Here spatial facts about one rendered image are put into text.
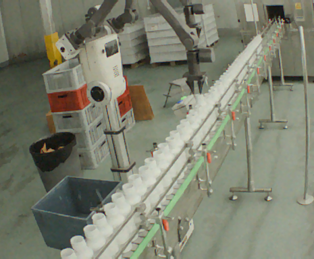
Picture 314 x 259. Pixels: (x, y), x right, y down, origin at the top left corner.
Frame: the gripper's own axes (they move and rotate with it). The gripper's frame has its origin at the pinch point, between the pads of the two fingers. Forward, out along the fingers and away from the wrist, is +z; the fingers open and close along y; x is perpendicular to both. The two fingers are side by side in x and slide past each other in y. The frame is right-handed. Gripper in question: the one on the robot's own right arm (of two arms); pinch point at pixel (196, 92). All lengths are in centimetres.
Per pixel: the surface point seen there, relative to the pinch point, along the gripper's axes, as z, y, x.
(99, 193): 35, -37, -39
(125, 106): 100, -180, 243
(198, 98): 2.1, 1.3, -2.1
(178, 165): 14.5, 4.7, -42.8
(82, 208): 46, -51, -39
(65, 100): 52, -185, 133
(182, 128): 4.7, 3.1, -30.7
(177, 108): 12.4, -15.4, 11.5
